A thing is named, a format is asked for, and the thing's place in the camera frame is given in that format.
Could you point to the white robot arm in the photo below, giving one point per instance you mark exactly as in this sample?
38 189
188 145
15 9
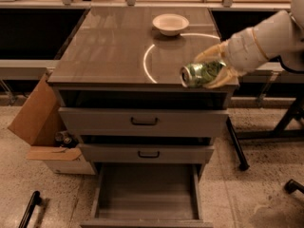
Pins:
279 35

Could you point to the black caster bottom right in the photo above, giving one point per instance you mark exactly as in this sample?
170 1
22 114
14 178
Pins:
292 186

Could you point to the brown cardboard box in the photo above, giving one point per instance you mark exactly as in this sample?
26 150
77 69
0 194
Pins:
37 123

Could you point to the black metal stand frame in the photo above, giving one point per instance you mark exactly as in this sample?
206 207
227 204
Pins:
295 111

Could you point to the grey middle drawer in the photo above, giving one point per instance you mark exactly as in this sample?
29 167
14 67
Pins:
146 153

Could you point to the white ceramic bowl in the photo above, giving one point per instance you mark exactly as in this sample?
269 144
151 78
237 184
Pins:
170 24

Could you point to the cans inside cardboard box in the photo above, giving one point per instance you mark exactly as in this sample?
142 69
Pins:
64 139

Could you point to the grey drawer cabinet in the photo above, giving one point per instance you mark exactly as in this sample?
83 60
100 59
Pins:
119 60

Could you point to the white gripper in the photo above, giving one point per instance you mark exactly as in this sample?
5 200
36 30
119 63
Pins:
243 52

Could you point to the green soda can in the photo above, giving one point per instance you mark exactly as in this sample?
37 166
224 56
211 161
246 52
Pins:
199 74

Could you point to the grey open bottom drawer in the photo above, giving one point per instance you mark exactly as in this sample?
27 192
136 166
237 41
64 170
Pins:
147 195

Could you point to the grey top drawer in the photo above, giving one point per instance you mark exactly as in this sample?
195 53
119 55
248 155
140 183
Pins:
144 122

